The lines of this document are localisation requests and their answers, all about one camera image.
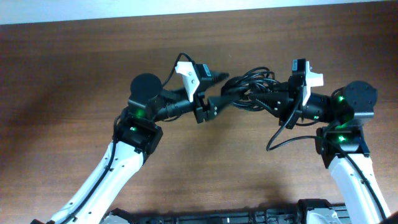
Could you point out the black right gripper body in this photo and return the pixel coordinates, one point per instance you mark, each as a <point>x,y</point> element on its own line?
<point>299,111</point>

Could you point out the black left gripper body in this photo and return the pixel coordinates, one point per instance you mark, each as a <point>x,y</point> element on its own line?
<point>199,107</point>

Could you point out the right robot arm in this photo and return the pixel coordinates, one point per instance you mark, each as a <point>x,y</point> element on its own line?
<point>340,142</point>

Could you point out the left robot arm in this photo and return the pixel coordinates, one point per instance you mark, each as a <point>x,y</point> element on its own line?
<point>136,136</point>

